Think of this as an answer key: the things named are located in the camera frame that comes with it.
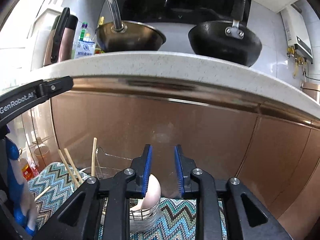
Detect bamboo chopstick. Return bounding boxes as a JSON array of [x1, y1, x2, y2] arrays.
[[57, 149, 80, 188], [91, 137, 97, 177], [64, 148, 84, 184], [34, 186, 51, 202]]

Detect white ceramic spoon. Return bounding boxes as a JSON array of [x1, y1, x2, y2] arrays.
[[130, 174, 161, 211]]

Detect blue gloved hand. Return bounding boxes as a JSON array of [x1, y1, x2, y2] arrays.
[[4, 137, 37, 237]]

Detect zigzag knitted cloth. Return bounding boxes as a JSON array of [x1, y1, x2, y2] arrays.
[[27, 162, 228, 240]]

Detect cooking oil bottle on floor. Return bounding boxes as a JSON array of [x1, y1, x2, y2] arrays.
[[18, 148, 34, 181]]

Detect copper electric kettle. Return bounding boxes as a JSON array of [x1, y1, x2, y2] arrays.
[[43, 7, 78, 66]]

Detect copper lower cabinets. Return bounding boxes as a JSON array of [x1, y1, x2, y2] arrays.
[[21, 77, 320, 240]]

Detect white storage box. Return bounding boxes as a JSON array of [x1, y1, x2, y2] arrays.
[[26, 5, 63, 71]]

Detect green bottle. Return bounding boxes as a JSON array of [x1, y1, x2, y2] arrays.
[[72, 22, 89, 58]]

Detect yellow cap oil bottle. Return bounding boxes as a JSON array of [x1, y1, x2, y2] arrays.
[[97, 16, 105, 28]]

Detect bronze wok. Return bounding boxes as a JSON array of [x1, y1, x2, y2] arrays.
[[95, 0, 167, 53]]

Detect white countertop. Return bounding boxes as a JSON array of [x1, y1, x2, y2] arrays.
[[1, 51, 319, 118]]

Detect copper rice cooker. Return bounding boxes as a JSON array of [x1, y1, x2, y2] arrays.
[[302, 82, 320, 102]]

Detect black range hood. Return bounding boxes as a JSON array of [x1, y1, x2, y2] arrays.
[[117, 0, 235, 25]]

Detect black wok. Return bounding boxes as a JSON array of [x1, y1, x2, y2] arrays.
[[188, 0, 262, 67]]

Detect white water heater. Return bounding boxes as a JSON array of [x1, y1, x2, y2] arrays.
[[280, 5, 313, 63]]

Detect wire utensil holder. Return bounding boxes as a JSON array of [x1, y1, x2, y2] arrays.
[[80, 146, 163, 233]]

